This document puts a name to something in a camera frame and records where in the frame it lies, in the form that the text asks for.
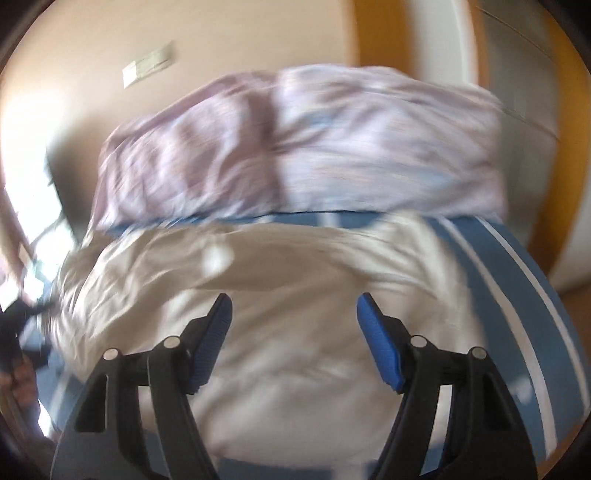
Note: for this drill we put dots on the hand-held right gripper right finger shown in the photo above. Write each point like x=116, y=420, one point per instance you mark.
x=378, y=341

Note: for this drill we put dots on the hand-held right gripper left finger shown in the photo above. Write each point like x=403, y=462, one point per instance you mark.
x=212, y=341

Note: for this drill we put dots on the beige puffer jacket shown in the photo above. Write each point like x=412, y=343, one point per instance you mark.
x=295, y=277

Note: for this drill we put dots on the person's left hand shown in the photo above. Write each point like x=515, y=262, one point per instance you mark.
x=21, y=387

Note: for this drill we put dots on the black framed screen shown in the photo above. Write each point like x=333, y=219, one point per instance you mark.
x=54, y=182

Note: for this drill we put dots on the pink floral duvet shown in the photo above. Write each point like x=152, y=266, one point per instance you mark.
x=346, y=138

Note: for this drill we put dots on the wood framed glass sliding door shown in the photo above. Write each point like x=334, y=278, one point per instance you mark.
x=531, y=60

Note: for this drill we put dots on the white wall socket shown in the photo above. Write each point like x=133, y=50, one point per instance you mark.
x=131, y=74

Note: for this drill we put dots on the wooden door frame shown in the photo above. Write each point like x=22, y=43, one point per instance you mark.
x=383, y=32

